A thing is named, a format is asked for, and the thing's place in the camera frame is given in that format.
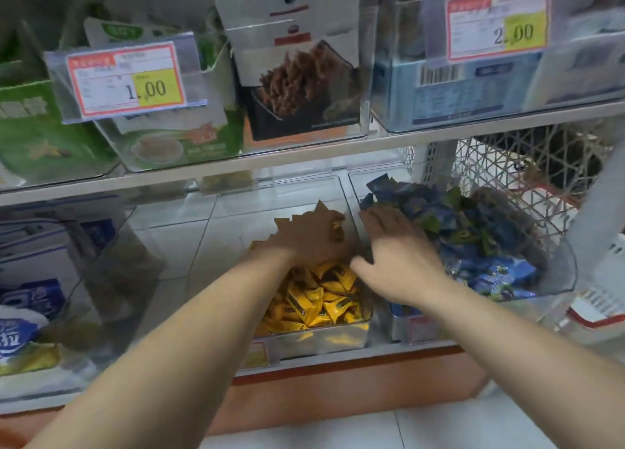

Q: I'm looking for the person's left hand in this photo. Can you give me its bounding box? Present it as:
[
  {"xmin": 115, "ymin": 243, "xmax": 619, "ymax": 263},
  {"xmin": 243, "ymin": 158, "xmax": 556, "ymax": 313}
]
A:
[{"xmin": 251, "ymin": 208, "xmax": 353, "ymax": 270}]

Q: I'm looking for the person's right hand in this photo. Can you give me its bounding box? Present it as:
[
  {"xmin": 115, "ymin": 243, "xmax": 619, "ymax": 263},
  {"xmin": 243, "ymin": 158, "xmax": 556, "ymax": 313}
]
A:
[{"xmin": 349, "ymin": 206, "xmax": 446, "ymax": 309}]

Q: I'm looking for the yellow snack packet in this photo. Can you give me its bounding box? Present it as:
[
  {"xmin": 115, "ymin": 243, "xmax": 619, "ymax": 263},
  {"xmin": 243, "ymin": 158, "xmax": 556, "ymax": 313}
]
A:
[{"xmin": 273, "ymin": 200, "xmax": 346, "ymax": 235}]

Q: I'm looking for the person's right forearm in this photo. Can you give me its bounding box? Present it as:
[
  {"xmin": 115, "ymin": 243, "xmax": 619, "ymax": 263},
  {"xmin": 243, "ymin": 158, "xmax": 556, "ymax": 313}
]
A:
[{"xmin": 388, "ymin": 280, "xmax": 625, "ymax": 449}]

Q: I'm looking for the person's left forearm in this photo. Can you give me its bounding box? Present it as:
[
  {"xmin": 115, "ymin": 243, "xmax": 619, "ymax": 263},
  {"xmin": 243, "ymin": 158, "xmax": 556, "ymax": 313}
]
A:
[{"xmin": 23, "ymin": 248, "xmax": 297, "ymax": 449}]

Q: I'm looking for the pile of yellow packets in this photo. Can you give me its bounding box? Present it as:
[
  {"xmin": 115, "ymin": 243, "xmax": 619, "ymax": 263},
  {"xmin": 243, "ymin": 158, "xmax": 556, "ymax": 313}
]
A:
[{"xmin": 254, "ymin": 260, "xmax": 372, "ymax": 338}]

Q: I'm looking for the clear plastic bin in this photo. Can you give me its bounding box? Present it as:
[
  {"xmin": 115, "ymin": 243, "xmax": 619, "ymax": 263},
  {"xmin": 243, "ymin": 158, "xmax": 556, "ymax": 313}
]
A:
[
  {"xmin": 187, "ymin": 175, "xmax": 376, "ymax": 367},
  {"xmin": 43, "ymin": 31, "xmax": 245, "ymax": 173},
  {"xmin": 0, "ymin": 204, "xmax": 167, "ymax": 401},
  {"xmin": 370, "ymin": 0, "xmax": 625, "ymax": 134},
  {"xmin": 213, "ymin": 0, "xmax": 381, "ymax": 152},
  {"xmin": 348, "ymin": 167, "xmax": 580, "ymax": 345}
]

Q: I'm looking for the small pink bin label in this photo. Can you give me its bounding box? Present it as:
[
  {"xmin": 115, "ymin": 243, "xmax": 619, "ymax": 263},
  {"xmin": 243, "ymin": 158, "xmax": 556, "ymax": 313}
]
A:
[{"xmin": 406, "ymin": 315, "xmax": 436, "ymax": 343}]

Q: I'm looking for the white metal shelf board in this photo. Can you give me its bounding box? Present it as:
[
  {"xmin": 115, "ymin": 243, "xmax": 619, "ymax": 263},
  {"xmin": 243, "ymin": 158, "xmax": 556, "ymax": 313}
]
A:
[{"xmin": 0, "ymin": 99, "xmax": 625, "ymax": 208}]

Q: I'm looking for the pile of blue packets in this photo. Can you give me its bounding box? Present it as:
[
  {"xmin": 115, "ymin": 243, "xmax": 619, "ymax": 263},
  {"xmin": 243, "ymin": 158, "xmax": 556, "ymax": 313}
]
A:
[{"xmin": 360, "ymin": 174, "xmax": 549, "ymax": 302}]

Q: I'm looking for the orange shelf base panel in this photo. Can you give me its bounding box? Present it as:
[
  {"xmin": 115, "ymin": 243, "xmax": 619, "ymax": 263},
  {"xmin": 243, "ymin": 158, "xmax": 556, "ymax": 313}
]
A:
[{"xmin": 0, "ymin": 346, "xmax": 490, "ymax": 449}]

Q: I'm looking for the small yellow bin label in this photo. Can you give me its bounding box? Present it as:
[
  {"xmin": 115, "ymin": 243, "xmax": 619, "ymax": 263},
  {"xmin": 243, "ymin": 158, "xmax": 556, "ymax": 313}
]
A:
[{"xmin": 241, "ymin": 341, "xmax": 270, "ymax": 369}]

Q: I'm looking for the white pouch with brown sticks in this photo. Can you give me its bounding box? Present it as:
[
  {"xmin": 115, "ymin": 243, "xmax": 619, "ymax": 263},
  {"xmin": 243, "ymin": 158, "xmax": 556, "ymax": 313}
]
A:
[{"xmin": 213, "ymin": 0, "xmax": 363, "ymax": 142}]

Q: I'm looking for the green and white snack box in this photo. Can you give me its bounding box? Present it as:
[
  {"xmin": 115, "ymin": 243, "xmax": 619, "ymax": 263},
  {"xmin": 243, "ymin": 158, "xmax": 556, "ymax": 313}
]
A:
[{"xmin": 83, "ymin": 16, "xmax": 245, "ymax": 171}]

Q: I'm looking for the light blue snack box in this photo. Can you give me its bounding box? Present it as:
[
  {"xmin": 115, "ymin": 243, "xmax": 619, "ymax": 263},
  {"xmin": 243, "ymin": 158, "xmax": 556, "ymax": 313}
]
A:
[{"xmin": 373, "ymin": 52, "xmax": 544, "ymax": 128}]

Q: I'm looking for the red-bordered price tag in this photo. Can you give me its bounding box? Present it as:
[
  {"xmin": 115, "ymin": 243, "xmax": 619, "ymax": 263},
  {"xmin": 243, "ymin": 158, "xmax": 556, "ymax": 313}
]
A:
[
  {"xmin": 66, "ymin": 42, "xmax": 187, "ymax": 119},
  {"xmin": 445, "ymin": 0, "xmax": 552, "ymax": 63}
]

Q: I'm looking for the white and blue snack box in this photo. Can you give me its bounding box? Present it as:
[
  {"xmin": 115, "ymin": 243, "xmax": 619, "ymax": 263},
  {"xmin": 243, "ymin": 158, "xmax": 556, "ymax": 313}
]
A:
[{"xmin": 0, "ymin": 214, "xmax": 118, "ymax": 317}]

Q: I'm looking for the blue and white snack bag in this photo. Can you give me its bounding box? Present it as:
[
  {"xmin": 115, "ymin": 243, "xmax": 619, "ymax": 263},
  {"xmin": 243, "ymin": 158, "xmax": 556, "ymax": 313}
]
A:
[{"xmin": 0, "ymin": 279, "xmax": 67, "ymax": 362}]

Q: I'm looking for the white wire basket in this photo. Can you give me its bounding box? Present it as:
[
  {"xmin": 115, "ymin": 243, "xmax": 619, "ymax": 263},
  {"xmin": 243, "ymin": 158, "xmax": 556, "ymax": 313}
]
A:
[{"xmin": 453, "ymin": 119, "xmax": 625, "ymax": 328}]

